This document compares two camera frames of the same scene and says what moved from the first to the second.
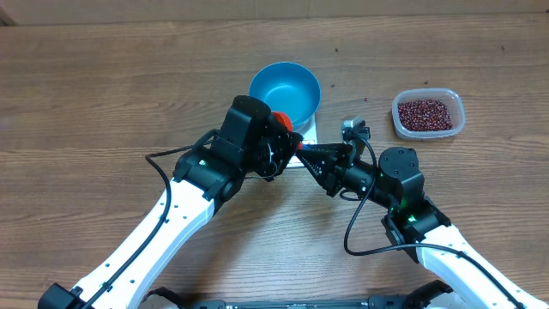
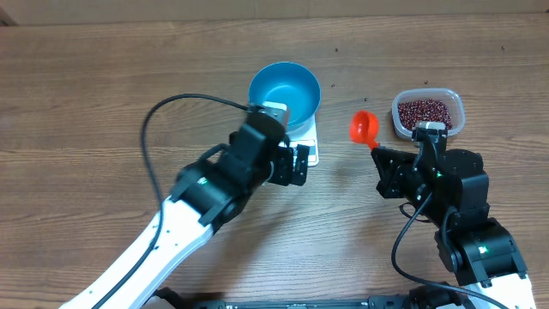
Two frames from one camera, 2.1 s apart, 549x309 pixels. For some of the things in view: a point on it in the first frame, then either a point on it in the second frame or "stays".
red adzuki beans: x=425 y=115 stays
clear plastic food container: x=428 y=112 stays
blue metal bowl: x=288 y=88 stays
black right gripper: x=328 y=162 -> x=389 y=171
